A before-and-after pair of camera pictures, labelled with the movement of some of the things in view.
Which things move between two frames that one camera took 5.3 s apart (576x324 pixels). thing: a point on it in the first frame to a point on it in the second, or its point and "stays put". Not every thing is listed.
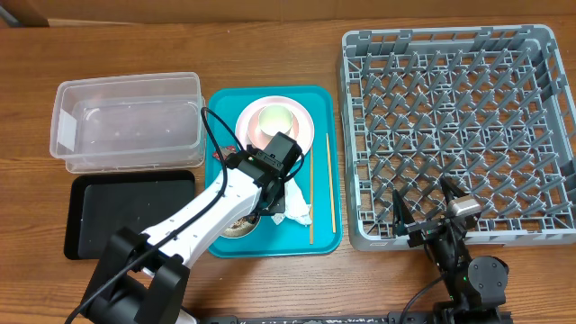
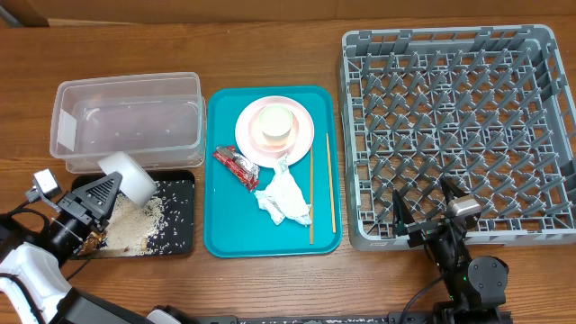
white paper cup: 274,119 stays put
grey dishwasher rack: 491,106 stays put
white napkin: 295,206 stays put
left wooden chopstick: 311,211 stays put
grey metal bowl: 242,227 to 136,184
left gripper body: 278,204 to 72,204
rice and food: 242,226 to 130,230
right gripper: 430,227 stays put
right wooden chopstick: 330,184 stays put
